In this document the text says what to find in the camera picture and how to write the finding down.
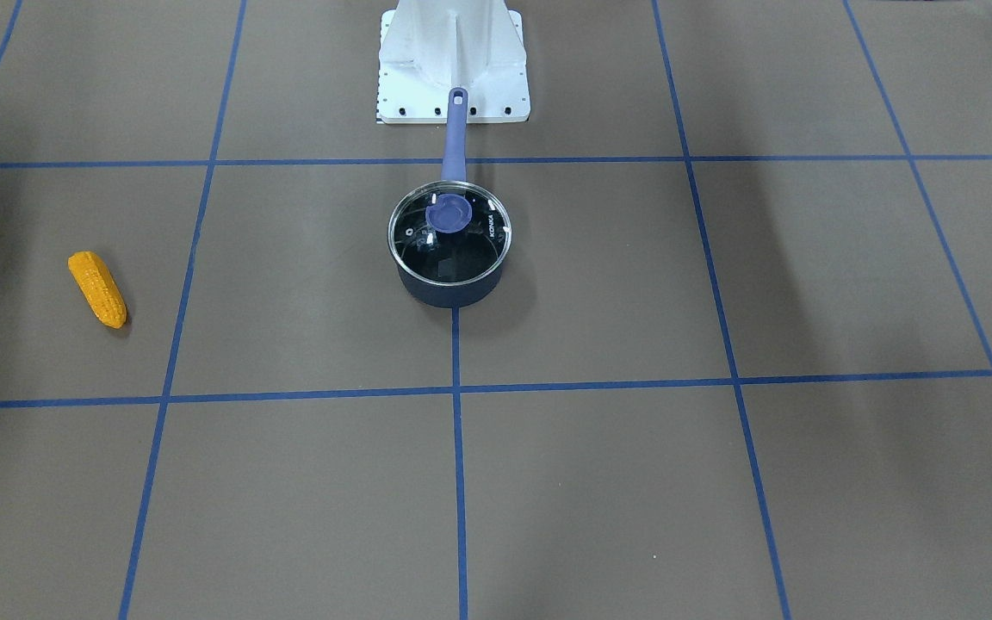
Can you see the glass pot lid purple knob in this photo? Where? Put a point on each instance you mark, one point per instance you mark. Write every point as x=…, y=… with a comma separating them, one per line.
x=449, y=235

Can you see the yellow corn cob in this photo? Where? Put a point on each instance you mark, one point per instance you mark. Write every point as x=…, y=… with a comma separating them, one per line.
x=97, y=285

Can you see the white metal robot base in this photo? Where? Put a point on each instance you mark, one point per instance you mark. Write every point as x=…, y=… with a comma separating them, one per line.
x=429, y=47

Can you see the dark blue saucepan purple handle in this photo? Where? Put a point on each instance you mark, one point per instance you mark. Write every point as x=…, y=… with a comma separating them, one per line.
x=453, y=167

